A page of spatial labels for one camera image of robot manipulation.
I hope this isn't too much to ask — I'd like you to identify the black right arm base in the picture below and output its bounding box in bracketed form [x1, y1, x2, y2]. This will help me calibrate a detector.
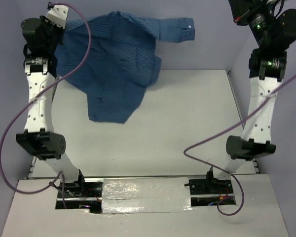
[184, 178, 235, 207]

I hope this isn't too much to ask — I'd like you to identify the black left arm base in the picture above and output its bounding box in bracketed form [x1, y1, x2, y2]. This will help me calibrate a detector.
[52, 181, 103, 214]

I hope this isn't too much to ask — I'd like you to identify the blue plaid long sleeve shirt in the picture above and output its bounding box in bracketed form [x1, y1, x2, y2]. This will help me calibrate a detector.
[56, 11, 195, 123]

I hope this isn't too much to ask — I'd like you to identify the silver tape covered panel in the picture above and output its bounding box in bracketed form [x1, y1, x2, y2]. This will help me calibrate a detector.
[101, 177, 192, 214]

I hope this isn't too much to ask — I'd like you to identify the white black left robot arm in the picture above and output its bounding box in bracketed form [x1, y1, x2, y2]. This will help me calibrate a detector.
[16, 15, 87, 197]

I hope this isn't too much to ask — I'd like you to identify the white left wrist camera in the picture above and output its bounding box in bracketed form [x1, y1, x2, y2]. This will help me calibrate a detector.
[45, 5, 69, 29]

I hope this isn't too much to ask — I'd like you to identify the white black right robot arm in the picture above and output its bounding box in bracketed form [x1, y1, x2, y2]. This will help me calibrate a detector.
[204, 0, 296, 193]

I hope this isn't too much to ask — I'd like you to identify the aluminium table edge rail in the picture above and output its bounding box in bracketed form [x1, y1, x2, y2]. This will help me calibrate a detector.
[226, 70, 259, 175]

